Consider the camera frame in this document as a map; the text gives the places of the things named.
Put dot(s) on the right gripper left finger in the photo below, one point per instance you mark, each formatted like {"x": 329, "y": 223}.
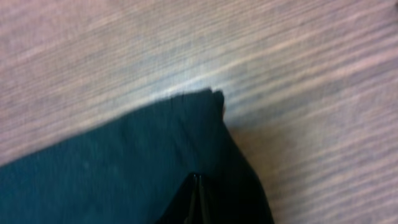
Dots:
{"x": 179, "y": 208}

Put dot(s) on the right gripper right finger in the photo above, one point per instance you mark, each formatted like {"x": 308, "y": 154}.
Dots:
{"x": 209, "y": 201}

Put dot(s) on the black t-shirt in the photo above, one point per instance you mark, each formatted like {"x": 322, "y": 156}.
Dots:
{"x": 128, "y": 170}

